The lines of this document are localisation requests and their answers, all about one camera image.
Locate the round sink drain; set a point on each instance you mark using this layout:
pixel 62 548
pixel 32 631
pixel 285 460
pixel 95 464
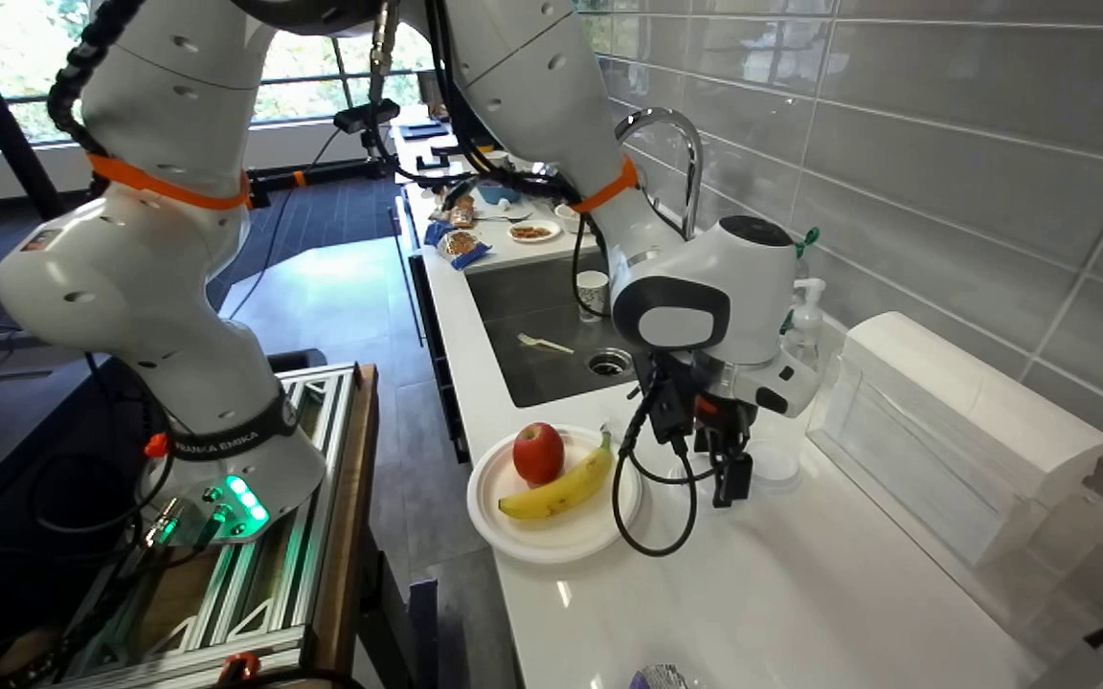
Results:
pixel 611 365

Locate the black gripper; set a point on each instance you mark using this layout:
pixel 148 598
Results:
pixel 720 411

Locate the white napkin dispenser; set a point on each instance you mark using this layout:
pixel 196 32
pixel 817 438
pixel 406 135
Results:
pixel 949 436

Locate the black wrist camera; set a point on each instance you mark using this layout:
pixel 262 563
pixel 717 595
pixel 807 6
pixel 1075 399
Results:
pixel 659 404

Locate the small printed paper cup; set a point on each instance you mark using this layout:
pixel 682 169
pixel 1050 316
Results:
pixel 593 291

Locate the brown wooden board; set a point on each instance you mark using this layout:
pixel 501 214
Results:
pixel 348 512

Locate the tall chrome gooseneck faucet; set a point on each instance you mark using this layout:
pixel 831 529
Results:
pixel 690 165

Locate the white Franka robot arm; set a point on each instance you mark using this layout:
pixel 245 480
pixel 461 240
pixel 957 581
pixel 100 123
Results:
pixel 132 280

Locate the black stand-mounted camera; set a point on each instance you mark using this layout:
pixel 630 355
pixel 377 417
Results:
pixel 367 115

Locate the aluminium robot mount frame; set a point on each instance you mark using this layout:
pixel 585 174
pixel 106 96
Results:
pixel 260 598

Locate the brown fried food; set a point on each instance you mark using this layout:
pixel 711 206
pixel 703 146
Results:
pixel 461 243

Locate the stainless steel sink basin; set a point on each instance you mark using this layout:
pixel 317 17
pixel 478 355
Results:
pixel 538 376

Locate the clear pump soap bottle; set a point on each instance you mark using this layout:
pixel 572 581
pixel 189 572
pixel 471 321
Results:
pixel 807 336

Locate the red apple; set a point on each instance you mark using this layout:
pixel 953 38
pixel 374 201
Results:
pixel 538 454

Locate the white plate holding fruit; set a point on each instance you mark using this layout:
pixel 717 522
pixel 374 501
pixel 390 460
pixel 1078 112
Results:
pixel 552 543

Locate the yellow banana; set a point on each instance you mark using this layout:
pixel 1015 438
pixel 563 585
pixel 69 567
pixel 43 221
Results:
pixel 563 496

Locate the white plate holding fried food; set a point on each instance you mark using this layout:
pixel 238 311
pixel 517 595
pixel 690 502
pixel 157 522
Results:
pixel 482 254

